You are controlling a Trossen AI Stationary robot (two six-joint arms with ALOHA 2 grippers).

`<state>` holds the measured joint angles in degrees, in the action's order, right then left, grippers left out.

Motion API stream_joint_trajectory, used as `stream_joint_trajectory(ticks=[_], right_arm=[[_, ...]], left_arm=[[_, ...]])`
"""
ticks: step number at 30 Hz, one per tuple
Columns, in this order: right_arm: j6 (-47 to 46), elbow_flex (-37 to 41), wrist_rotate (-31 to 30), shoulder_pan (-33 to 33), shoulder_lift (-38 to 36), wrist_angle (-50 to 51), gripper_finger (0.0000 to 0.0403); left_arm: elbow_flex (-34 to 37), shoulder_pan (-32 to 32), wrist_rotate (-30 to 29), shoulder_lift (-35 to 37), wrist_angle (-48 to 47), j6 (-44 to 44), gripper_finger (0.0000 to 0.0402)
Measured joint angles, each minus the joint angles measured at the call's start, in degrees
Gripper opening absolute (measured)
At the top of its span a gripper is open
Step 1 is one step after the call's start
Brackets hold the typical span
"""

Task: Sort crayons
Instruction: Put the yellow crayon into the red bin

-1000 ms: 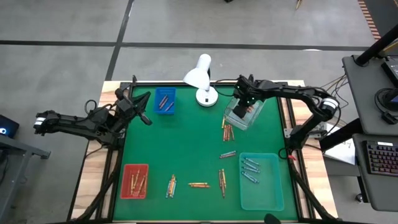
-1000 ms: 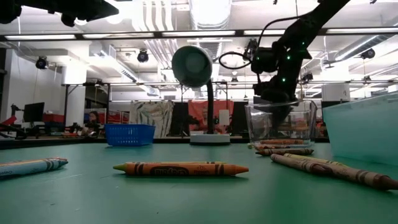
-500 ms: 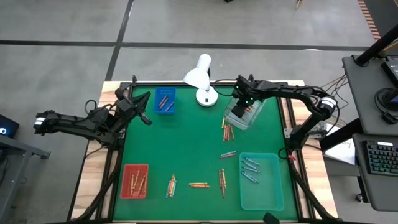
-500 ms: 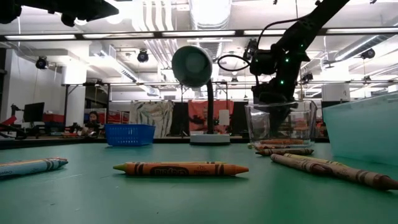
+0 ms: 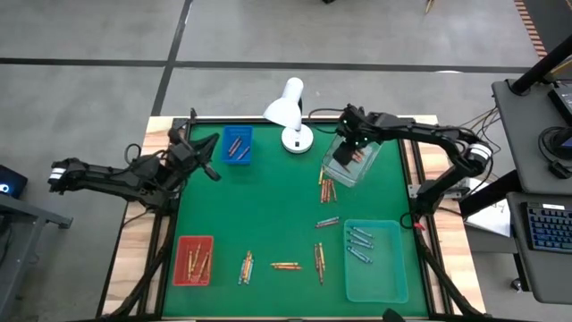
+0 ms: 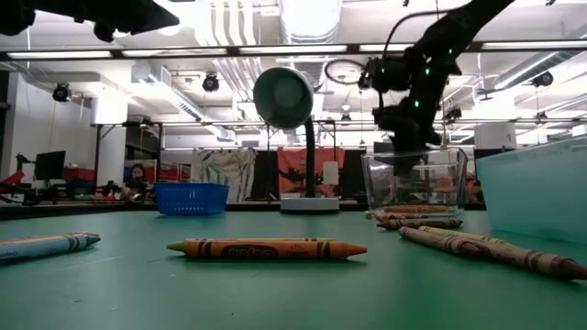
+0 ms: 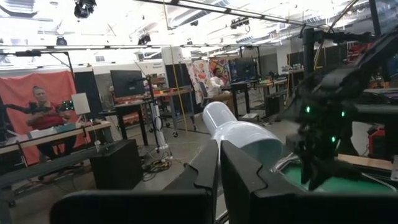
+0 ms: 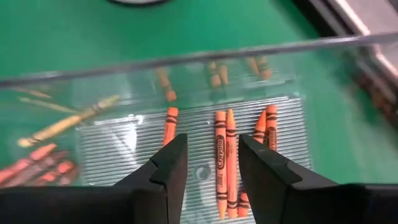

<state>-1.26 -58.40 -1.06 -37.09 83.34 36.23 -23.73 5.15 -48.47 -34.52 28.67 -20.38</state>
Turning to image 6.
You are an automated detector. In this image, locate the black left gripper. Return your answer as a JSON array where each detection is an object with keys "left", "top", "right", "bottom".
[{"left": 0, "top": 0, "right": 181, "bottom": 43}]

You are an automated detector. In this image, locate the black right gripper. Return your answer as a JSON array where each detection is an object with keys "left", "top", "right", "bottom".
[{"left": 371, "top": 103, "right": 444, "bottom": 177}]

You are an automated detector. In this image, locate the orange crayon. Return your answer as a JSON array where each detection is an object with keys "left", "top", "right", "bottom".
[
  {"left": 185, "top": 238, "right": 369, "bottom": 260},
  {"left": 382, "top": 203, "right": 449, "bottom": 215}
]

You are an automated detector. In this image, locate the clear plastic container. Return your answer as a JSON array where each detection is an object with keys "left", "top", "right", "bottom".
[{"left": 360, "top": 146, "right": 469, "bottom": 218}]

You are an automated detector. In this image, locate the red-brown crayon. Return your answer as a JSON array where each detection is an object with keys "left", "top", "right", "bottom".
[
  {"left": 476, "top": 241, "right": 587, "bottom": 281},
  {"left": 375, "top": 217, "right": 464, "bottom": 231},
  {"left": 397, "top": 225, "right": 492, "bottom": 259}
]

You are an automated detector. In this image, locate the black ceiling spotlight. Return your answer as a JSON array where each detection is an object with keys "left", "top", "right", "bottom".
[
  {"left": 443, "top": 104, "right": 463, "bottom": 124},
  {"left": 201, "top": 71, "right": 221, "bottom": 94},
  {"left": 51, "top": 81, "right": 73, "bottom": 104},
  {"left": 530, "top": 70, "right": 555, "bottom": 89}
]

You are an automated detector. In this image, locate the white paper sign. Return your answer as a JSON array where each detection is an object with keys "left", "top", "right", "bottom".
[{"left": 322, "top": 159, "right": 339, "bottom": 187}]

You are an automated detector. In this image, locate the white cylinder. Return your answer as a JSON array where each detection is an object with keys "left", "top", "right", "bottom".
[{"left": 473, "top": 122, "right": 518, "bottom": 150}]

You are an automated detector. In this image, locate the red hanging cloth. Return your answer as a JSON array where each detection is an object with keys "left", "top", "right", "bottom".
[{"left": 276, "top": 146, "right": 347, "bottom": 194}]

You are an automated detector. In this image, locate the teal plastic bin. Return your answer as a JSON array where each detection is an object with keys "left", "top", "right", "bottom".
[{"left": 474, "top": 136, "right": 587, "bottom": 245}]

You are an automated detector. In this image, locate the black overhead light bar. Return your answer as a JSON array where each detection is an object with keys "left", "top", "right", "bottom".
[{"left": 0, "top": 41, "right": 587, "bottom": 61}]

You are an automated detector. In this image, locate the white desk lamp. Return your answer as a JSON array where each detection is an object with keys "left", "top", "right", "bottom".
[{"left": 251, "top": 67, "right": 341, "bottom": 215}]

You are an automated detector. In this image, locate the person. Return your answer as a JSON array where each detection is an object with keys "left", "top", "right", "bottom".
[{"left": 129, "top": 162, "right": 149, "bottom": 185}]

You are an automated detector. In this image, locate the patterned hanging cloth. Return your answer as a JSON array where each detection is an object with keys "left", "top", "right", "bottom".
[{"left": 190, "top": 148, "right": 258, "bottom": 204}]

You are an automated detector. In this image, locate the black monitor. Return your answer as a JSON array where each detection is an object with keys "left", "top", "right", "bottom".
[{"left": 34, "top": 149, "right": 67, "bottom": 182}]

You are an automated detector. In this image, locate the blue plastic basket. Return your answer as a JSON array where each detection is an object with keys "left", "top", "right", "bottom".
[{"left": 153, "top": 181, "right": 231, "bottom": 217}]

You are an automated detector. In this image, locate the green table mat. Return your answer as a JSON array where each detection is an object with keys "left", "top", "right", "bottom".
[{"left": 0, "top": 208, "right": 587, "bottom": 330}]

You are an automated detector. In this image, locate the blue crayon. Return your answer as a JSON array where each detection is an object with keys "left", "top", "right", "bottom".
[{"left": 0, "top": 232, "right": 102, "bottom": 265}]

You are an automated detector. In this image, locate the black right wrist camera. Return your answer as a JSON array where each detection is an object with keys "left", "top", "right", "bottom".
[{"left": 366, "top": 55, "right": 412, "bottom": 93}]

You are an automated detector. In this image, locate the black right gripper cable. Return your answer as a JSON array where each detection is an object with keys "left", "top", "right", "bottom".
[{"left": 324, "top": 8, "right": 460, "bottom": 86}]

